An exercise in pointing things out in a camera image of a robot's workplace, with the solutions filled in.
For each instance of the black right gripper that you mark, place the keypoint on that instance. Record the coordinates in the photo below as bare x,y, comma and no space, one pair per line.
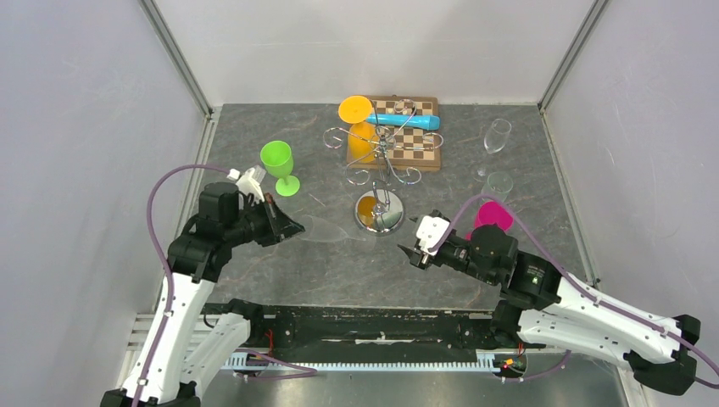
421,259

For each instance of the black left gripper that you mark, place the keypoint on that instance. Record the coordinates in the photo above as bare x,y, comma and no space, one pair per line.
279,226

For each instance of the clear wine glass back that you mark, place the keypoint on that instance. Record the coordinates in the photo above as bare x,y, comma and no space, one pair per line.
319,230

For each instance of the clear wine glass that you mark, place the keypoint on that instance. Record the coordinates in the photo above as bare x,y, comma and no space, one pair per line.
319,230
498,185
495,138

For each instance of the chrome wine glass rack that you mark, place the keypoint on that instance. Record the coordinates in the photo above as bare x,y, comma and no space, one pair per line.
379,211

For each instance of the pink plastic wine glass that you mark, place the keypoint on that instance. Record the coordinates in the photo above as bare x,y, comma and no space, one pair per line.
492,213

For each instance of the green plastic wine glass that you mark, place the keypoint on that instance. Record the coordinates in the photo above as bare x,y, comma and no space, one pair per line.
277,158

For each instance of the clear wine glass front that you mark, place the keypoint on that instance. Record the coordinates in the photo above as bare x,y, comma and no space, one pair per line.
498,185

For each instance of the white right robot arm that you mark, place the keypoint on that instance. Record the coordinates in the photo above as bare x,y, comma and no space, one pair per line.
540,306

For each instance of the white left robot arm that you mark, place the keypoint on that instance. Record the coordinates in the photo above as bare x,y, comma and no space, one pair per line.
168,372

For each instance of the orange plastic wine glass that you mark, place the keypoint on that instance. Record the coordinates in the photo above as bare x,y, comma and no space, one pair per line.
354,111

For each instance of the wooden chess board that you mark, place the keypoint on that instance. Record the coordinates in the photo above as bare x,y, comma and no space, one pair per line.
408,146

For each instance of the blue cylindrical tube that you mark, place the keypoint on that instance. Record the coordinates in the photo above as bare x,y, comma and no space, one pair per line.
424,122

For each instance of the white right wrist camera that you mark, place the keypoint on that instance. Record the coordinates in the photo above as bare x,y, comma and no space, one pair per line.
429,236

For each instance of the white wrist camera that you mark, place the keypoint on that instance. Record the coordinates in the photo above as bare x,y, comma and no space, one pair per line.
429,236
248,181

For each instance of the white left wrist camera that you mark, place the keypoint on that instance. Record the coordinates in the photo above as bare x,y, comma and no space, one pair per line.
248,181

